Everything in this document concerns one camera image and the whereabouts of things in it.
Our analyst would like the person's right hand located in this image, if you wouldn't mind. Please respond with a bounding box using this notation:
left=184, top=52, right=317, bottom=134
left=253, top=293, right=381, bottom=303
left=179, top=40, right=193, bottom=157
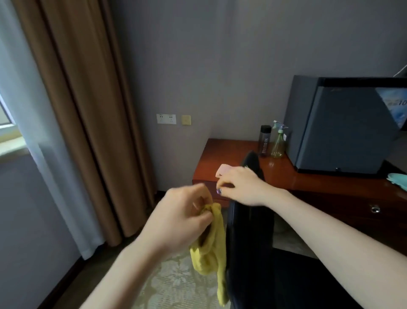
left=216, top=166, right=289, bottom=208

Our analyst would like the person's left hand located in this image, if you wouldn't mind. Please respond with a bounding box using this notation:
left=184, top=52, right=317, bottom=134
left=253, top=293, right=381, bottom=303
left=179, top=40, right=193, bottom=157
left=139, top=184, right=213, bottom=256

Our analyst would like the small pink clip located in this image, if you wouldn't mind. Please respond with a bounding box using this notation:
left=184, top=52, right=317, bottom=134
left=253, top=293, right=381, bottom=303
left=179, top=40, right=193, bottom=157
left=215, top=164, right=233, bottom=178

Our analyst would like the yellow cloth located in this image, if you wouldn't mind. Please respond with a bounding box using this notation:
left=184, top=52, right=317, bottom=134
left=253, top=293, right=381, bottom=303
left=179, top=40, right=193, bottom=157
left=190, top=203, right=230, bottom=308

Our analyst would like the person's right forearm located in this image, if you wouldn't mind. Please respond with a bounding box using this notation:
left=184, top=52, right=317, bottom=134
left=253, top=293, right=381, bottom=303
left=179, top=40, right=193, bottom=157
left=270, top=188, right=407, bottom=309

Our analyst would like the person's left forearm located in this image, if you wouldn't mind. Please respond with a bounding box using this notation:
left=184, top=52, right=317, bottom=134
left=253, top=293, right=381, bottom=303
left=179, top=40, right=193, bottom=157
left=79, top=236, right=174, bottom=309

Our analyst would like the black chair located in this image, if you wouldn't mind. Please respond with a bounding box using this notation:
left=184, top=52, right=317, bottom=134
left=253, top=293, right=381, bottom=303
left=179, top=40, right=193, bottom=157
left=224, top=151, right=369, bottom=309

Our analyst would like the black water bottle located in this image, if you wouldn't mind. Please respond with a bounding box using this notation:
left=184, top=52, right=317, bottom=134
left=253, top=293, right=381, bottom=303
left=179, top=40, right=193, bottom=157
left=258, top=125, right=272, bottom=158

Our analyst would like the green spray bottle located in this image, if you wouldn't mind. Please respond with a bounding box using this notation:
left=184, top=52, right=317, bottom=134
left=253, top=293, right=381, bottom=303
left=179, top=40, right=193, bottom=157
left=270, top=120, right=289, bottom=159

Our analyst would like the reddish brown wooden desk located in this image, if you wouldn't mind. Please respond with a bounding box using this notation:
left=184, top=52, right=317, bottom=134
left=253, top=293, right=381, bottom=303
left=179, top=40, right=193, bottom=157
left=192, top=138, right=407, bottom=247

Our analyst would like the dark grey mini fridge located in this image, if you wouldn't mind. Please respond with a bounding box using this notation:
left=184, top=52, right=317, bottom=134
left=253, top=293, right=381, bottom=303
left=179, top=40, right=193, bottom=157
left=283, top=75, right=407, bottom=175

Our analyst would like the brown curtain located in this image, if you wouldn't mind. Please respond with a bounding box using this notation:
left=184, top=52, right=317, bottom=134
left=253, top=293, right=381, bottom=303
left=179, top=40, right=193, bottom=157
left=12, top=0, right=157, bottom=248

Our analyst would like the teal cloth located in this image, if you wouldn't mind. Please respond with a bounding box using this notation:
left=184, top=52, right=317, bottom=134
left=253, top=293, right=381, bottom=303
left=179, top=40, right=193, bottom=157
left=387, top=173, right=407, bottom=192

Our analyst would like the white sheer curtain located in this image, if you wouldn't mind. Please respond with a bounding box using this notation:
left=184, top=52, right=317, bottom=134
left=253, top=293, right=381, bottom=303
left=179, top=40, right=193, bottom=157
left=0, top=0, right=106, bottom=260

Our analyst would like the window frame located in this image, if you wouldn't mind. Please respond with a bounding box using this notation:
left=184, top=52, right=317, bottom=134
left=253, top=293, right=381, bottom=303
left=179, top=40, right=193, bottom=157
left=0, top=92, right=17, bottom=129

